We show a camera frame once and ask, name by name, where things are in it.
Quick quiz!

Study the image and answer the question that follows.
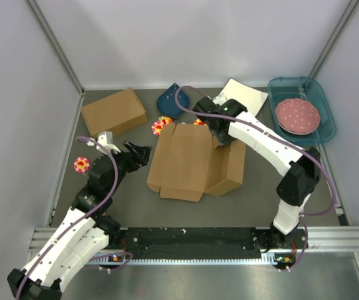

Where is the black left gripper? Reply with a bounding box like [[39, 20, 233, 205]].
[[104, 140, 152, 195]]

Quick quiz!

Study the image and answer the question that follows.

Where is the brown cardboard box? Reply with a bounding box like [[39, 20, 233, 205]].
[[146, 123, 246, 202], [81, 88, 148, 138]]

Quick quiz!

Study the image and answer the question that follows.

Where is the pink flower plush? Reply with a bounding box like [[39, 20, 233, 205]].
[[151, 121, 167, 136], [74, 156, 90, 174]]

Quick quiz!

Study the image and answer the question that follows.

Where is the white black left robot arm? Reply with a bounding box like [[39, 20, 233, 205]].
[[7, 136, 152, 299]]

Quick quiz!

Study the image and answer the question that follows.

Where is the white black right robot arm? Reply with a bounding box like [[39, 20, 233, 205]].
[[192, 97, 321, 250]]

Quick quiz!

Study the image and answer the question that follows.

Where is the closed brown cardboard box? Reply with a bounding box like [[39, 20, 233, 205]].
[[81, 88, 148, 138]]

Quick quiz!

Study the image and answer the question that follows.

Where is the orange flower plush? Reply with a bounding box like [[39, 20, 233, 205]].
[[194, 119, 205, 125]]

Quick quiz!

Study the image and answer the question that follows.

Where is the rainbow flower plush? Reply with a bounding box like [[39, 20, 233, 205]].
[[158, 116, 173, 125]]

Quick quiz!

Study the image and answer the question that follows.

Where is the white square plate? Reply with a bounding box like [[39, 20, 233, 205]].
[[220, 78, 268, 117]]

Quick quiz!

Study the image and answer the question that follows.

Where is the dark blue ceramic bowl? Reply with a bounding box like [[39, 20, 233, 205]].
[[156, 83, 190, 119]]

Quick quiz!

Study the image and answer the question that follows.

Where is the teal plastic bin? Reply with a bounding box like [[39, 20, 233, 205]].
[[267, 76, 337, 146]]

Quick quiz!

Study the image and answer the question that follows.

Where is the pink dotted plate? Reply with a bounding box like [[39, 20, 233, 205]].
[[275, 98, 321, 135]]

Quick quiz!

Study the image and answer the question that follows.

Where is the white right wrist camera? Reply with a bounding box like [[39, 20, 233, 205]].
[[213, 93, 227, 106]]

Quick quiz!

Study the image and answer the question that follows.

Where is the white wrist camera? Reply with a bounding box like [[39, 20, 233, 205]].
[[86, 131, 121, 154], [213, 93, 227, 106]]

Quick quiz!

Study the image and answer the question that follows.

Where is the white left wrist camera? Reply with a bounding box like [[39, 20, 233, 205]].
[[86, 131, 121, 154]]

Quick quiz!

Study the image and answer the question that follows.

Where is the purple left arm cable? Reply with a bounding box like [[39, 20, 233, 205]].
[[15, 136, 134, 299]]

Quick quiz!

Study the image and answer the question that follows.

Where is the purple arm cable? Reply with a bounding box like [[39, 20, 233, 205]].
[[175, 86, 337, 271], [15, 136, 134, 299]]

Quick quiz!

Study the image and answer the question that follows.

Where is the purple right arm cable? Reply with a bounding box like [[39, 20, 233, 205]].
[[175, 86, 337, 271]]

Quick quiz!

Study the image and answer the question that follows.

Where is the grey slotted cable duct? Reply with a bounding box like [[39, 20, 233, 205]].
[[86, 252, 295, 267]]

